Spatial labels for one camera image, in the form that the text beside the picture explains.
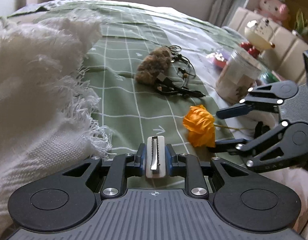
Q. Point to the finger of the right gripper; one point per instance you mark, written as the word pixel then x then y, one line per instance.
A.
pixel 234 111
pixel 226 145

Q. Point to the beige padded headboard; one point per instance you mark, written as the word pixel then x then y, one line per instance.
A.
pixel 286 59

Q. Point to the green potted plant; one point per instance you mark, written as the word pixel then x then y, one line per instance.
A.
pixel 301 24

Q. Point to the green lid jar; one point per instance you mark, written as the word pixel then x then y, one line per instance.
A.
pixel 268 77

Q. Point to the white fringed blanket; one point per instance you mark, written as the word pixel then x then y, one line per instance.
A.
pixel 46 108

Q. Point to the orange fabric flower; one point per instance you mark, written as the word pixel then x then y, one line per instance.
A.
pixel 201 127

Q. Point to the brown furry toy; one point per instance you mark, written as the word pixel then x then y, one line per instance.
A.
pixel 157 62

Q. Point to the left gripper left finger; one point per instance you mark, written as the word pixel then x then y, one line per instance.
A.
pixel 117 171

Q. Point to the pink plush toy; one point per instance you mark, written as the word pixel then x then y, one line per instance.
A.
pixel 276 10

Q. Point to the white hair clip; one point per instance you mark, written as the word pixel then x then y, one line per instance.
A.
pixel 155 166

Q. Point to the clear jar cream lid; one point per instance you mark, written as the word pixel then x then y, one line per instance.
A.
pixel 239 74

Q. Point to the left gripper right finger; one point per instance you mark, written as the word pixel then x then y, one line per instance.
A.
pixel 188 167

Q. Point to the cream round toy red feet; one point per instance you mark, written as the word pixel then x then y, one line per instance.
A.
pixel 257 34

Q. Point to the pink purple plastic package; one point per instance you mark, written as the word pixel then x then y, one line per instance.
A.
pixel 218 58

